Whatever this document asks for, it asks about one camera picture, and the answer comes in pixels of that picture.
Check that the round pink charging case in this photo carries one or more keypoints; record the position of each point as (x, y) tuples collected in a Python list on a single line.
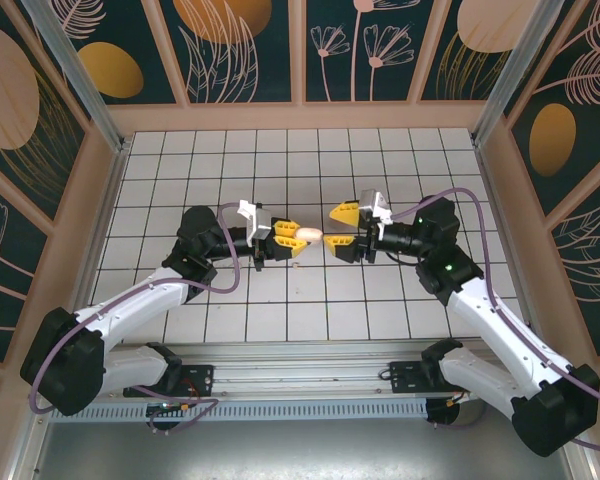
[(310, 234)]

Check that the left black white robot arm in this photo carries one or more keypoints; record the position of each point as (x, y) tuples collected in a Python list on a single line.
[(130, 310)]

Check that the small green circuit board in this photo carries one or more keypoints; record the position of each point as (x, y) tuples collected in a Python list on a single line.
[(167, 407)]

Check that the grey sheet metal tray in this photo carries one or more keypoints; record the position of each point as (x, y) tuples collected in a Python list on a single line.
[(300, 450)]

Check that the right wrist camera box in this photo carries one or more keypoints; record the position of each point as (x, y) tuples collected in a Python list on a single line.
[(372, 202)]

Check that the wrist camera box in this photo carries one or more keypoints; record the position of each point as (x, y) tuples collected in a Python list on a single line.
[(257, 222), (372, 202)]

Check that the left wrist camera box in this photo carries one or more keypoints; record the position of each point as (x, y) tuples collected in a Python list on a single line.
[(257, 222)]

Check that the aluminium side rail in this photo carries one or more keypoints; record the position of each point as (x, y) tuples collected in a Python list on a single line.
[(495, 200), (109, 200)]

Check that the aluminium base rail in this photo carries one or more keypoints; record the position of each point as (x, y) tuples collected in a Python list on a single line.
[(300, 370)]

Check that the aluminium corner post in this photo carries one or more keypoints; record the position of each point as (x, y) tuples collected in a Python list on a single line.
[(510, 65), (70, 60)]

